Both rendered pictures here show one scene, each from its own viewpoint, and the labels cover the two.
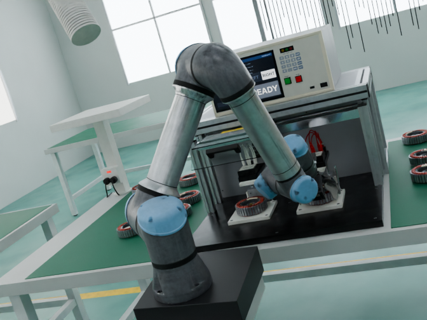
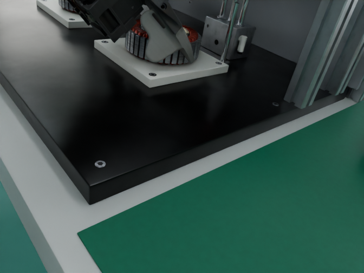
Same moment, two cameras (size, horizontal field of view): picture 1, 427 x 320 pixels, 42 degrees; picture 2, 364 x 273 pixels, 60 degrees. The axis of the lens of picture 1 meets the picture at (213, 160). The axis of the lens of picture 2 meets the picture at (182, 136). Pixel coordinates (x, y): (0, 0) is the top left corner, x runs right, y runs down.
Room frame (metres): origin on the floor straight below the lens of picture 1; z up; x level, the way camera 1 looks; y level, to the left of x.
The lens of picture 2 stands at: (1.37, -0.55, 0.95)
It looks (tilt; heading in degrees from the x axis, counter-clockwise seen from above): 33 degrees down; 23
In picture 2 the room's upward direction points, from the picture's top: 11 degrees clockwise
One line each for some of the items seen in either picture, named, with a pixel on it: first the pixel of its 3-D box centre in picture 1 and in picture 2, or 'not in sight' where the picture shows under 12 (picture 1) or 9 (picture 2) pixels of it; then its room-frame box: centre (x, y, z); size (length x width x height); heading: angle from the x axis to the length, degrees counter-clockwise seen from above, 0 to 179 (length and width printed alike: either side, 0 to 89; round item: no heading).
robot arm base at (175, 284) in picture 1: (178, 270); not in sight; (1.31, 0.16, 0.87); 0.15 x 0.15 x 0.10
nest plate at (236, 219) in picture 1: (253, 212); (88, 12); (1.86, -0.08, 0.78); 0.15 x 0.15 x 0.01; 70
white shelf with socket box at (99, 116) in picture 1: (115, 154); not in sight; (2.68, 0.45, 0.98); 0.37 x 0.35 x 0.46; 70
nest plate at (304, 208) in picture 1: (321, 201); (161, 56); (1.78, -0.31, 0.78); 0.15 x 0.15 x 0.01; 70
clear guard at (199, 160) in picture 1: (235, 141); not in sight; (1.87, -0.09, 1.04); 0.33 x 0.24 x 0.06; 160
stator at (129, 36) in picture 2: (319, 194); (163, 40); (1.78, -0.31, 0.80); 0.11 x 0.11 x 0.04
